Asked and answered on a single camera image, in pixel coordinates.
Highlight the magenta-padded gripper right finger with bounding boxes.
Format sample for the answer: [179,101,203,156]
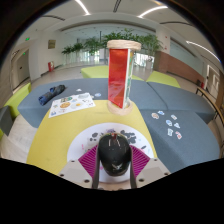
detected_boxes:
[129,144,172,190]

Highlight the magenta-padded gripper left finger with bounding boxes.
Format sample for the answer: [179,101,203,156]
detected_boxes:
[58,144,101,190]

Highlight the black computer mouse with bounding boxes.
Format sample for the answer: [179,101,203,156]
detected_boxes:
[97,132,133,177]

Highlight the round white printed mouse pad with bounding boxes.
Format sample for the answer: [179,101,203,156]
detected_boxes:
[66,122,155,184]

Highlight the white sticker sheet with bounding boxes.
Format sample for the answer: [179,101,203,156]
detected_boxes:
[48,92,96,119]

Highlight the large gray bench seat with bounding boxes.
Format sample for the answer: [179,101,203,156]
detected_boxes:
[17,78,149,129]

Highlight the lime green bench seat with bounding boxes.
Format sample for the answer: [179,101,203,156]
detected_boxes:
[2,82,33,118]
[145,70,182,90]
[80,64,145,82]

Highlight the small gray seat block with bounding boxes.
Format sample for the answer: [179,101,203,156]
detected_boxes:
[0,105,14,137]

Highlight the dark framed chair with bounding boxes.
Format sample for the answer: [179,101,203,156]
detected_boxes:
[195,71,224,134]

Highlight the brown wooden counter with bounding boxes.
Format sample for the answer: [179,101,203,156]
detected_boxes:
[153,50,205,86]

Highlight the row of potted plants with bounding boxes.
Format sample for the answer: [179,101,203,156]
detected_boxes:
[61,28,164,66]

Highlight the ceiling strip lights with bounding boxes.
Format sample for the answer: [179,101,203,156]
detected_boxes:
[74,0,223,64]

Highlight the red column with rope ends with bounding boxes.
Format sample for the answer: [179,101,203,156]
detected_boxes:
[106,39,142,116]

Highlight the brown wall plaque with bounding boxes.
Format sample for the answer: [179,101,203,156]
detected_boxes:
[47,39,57,50]

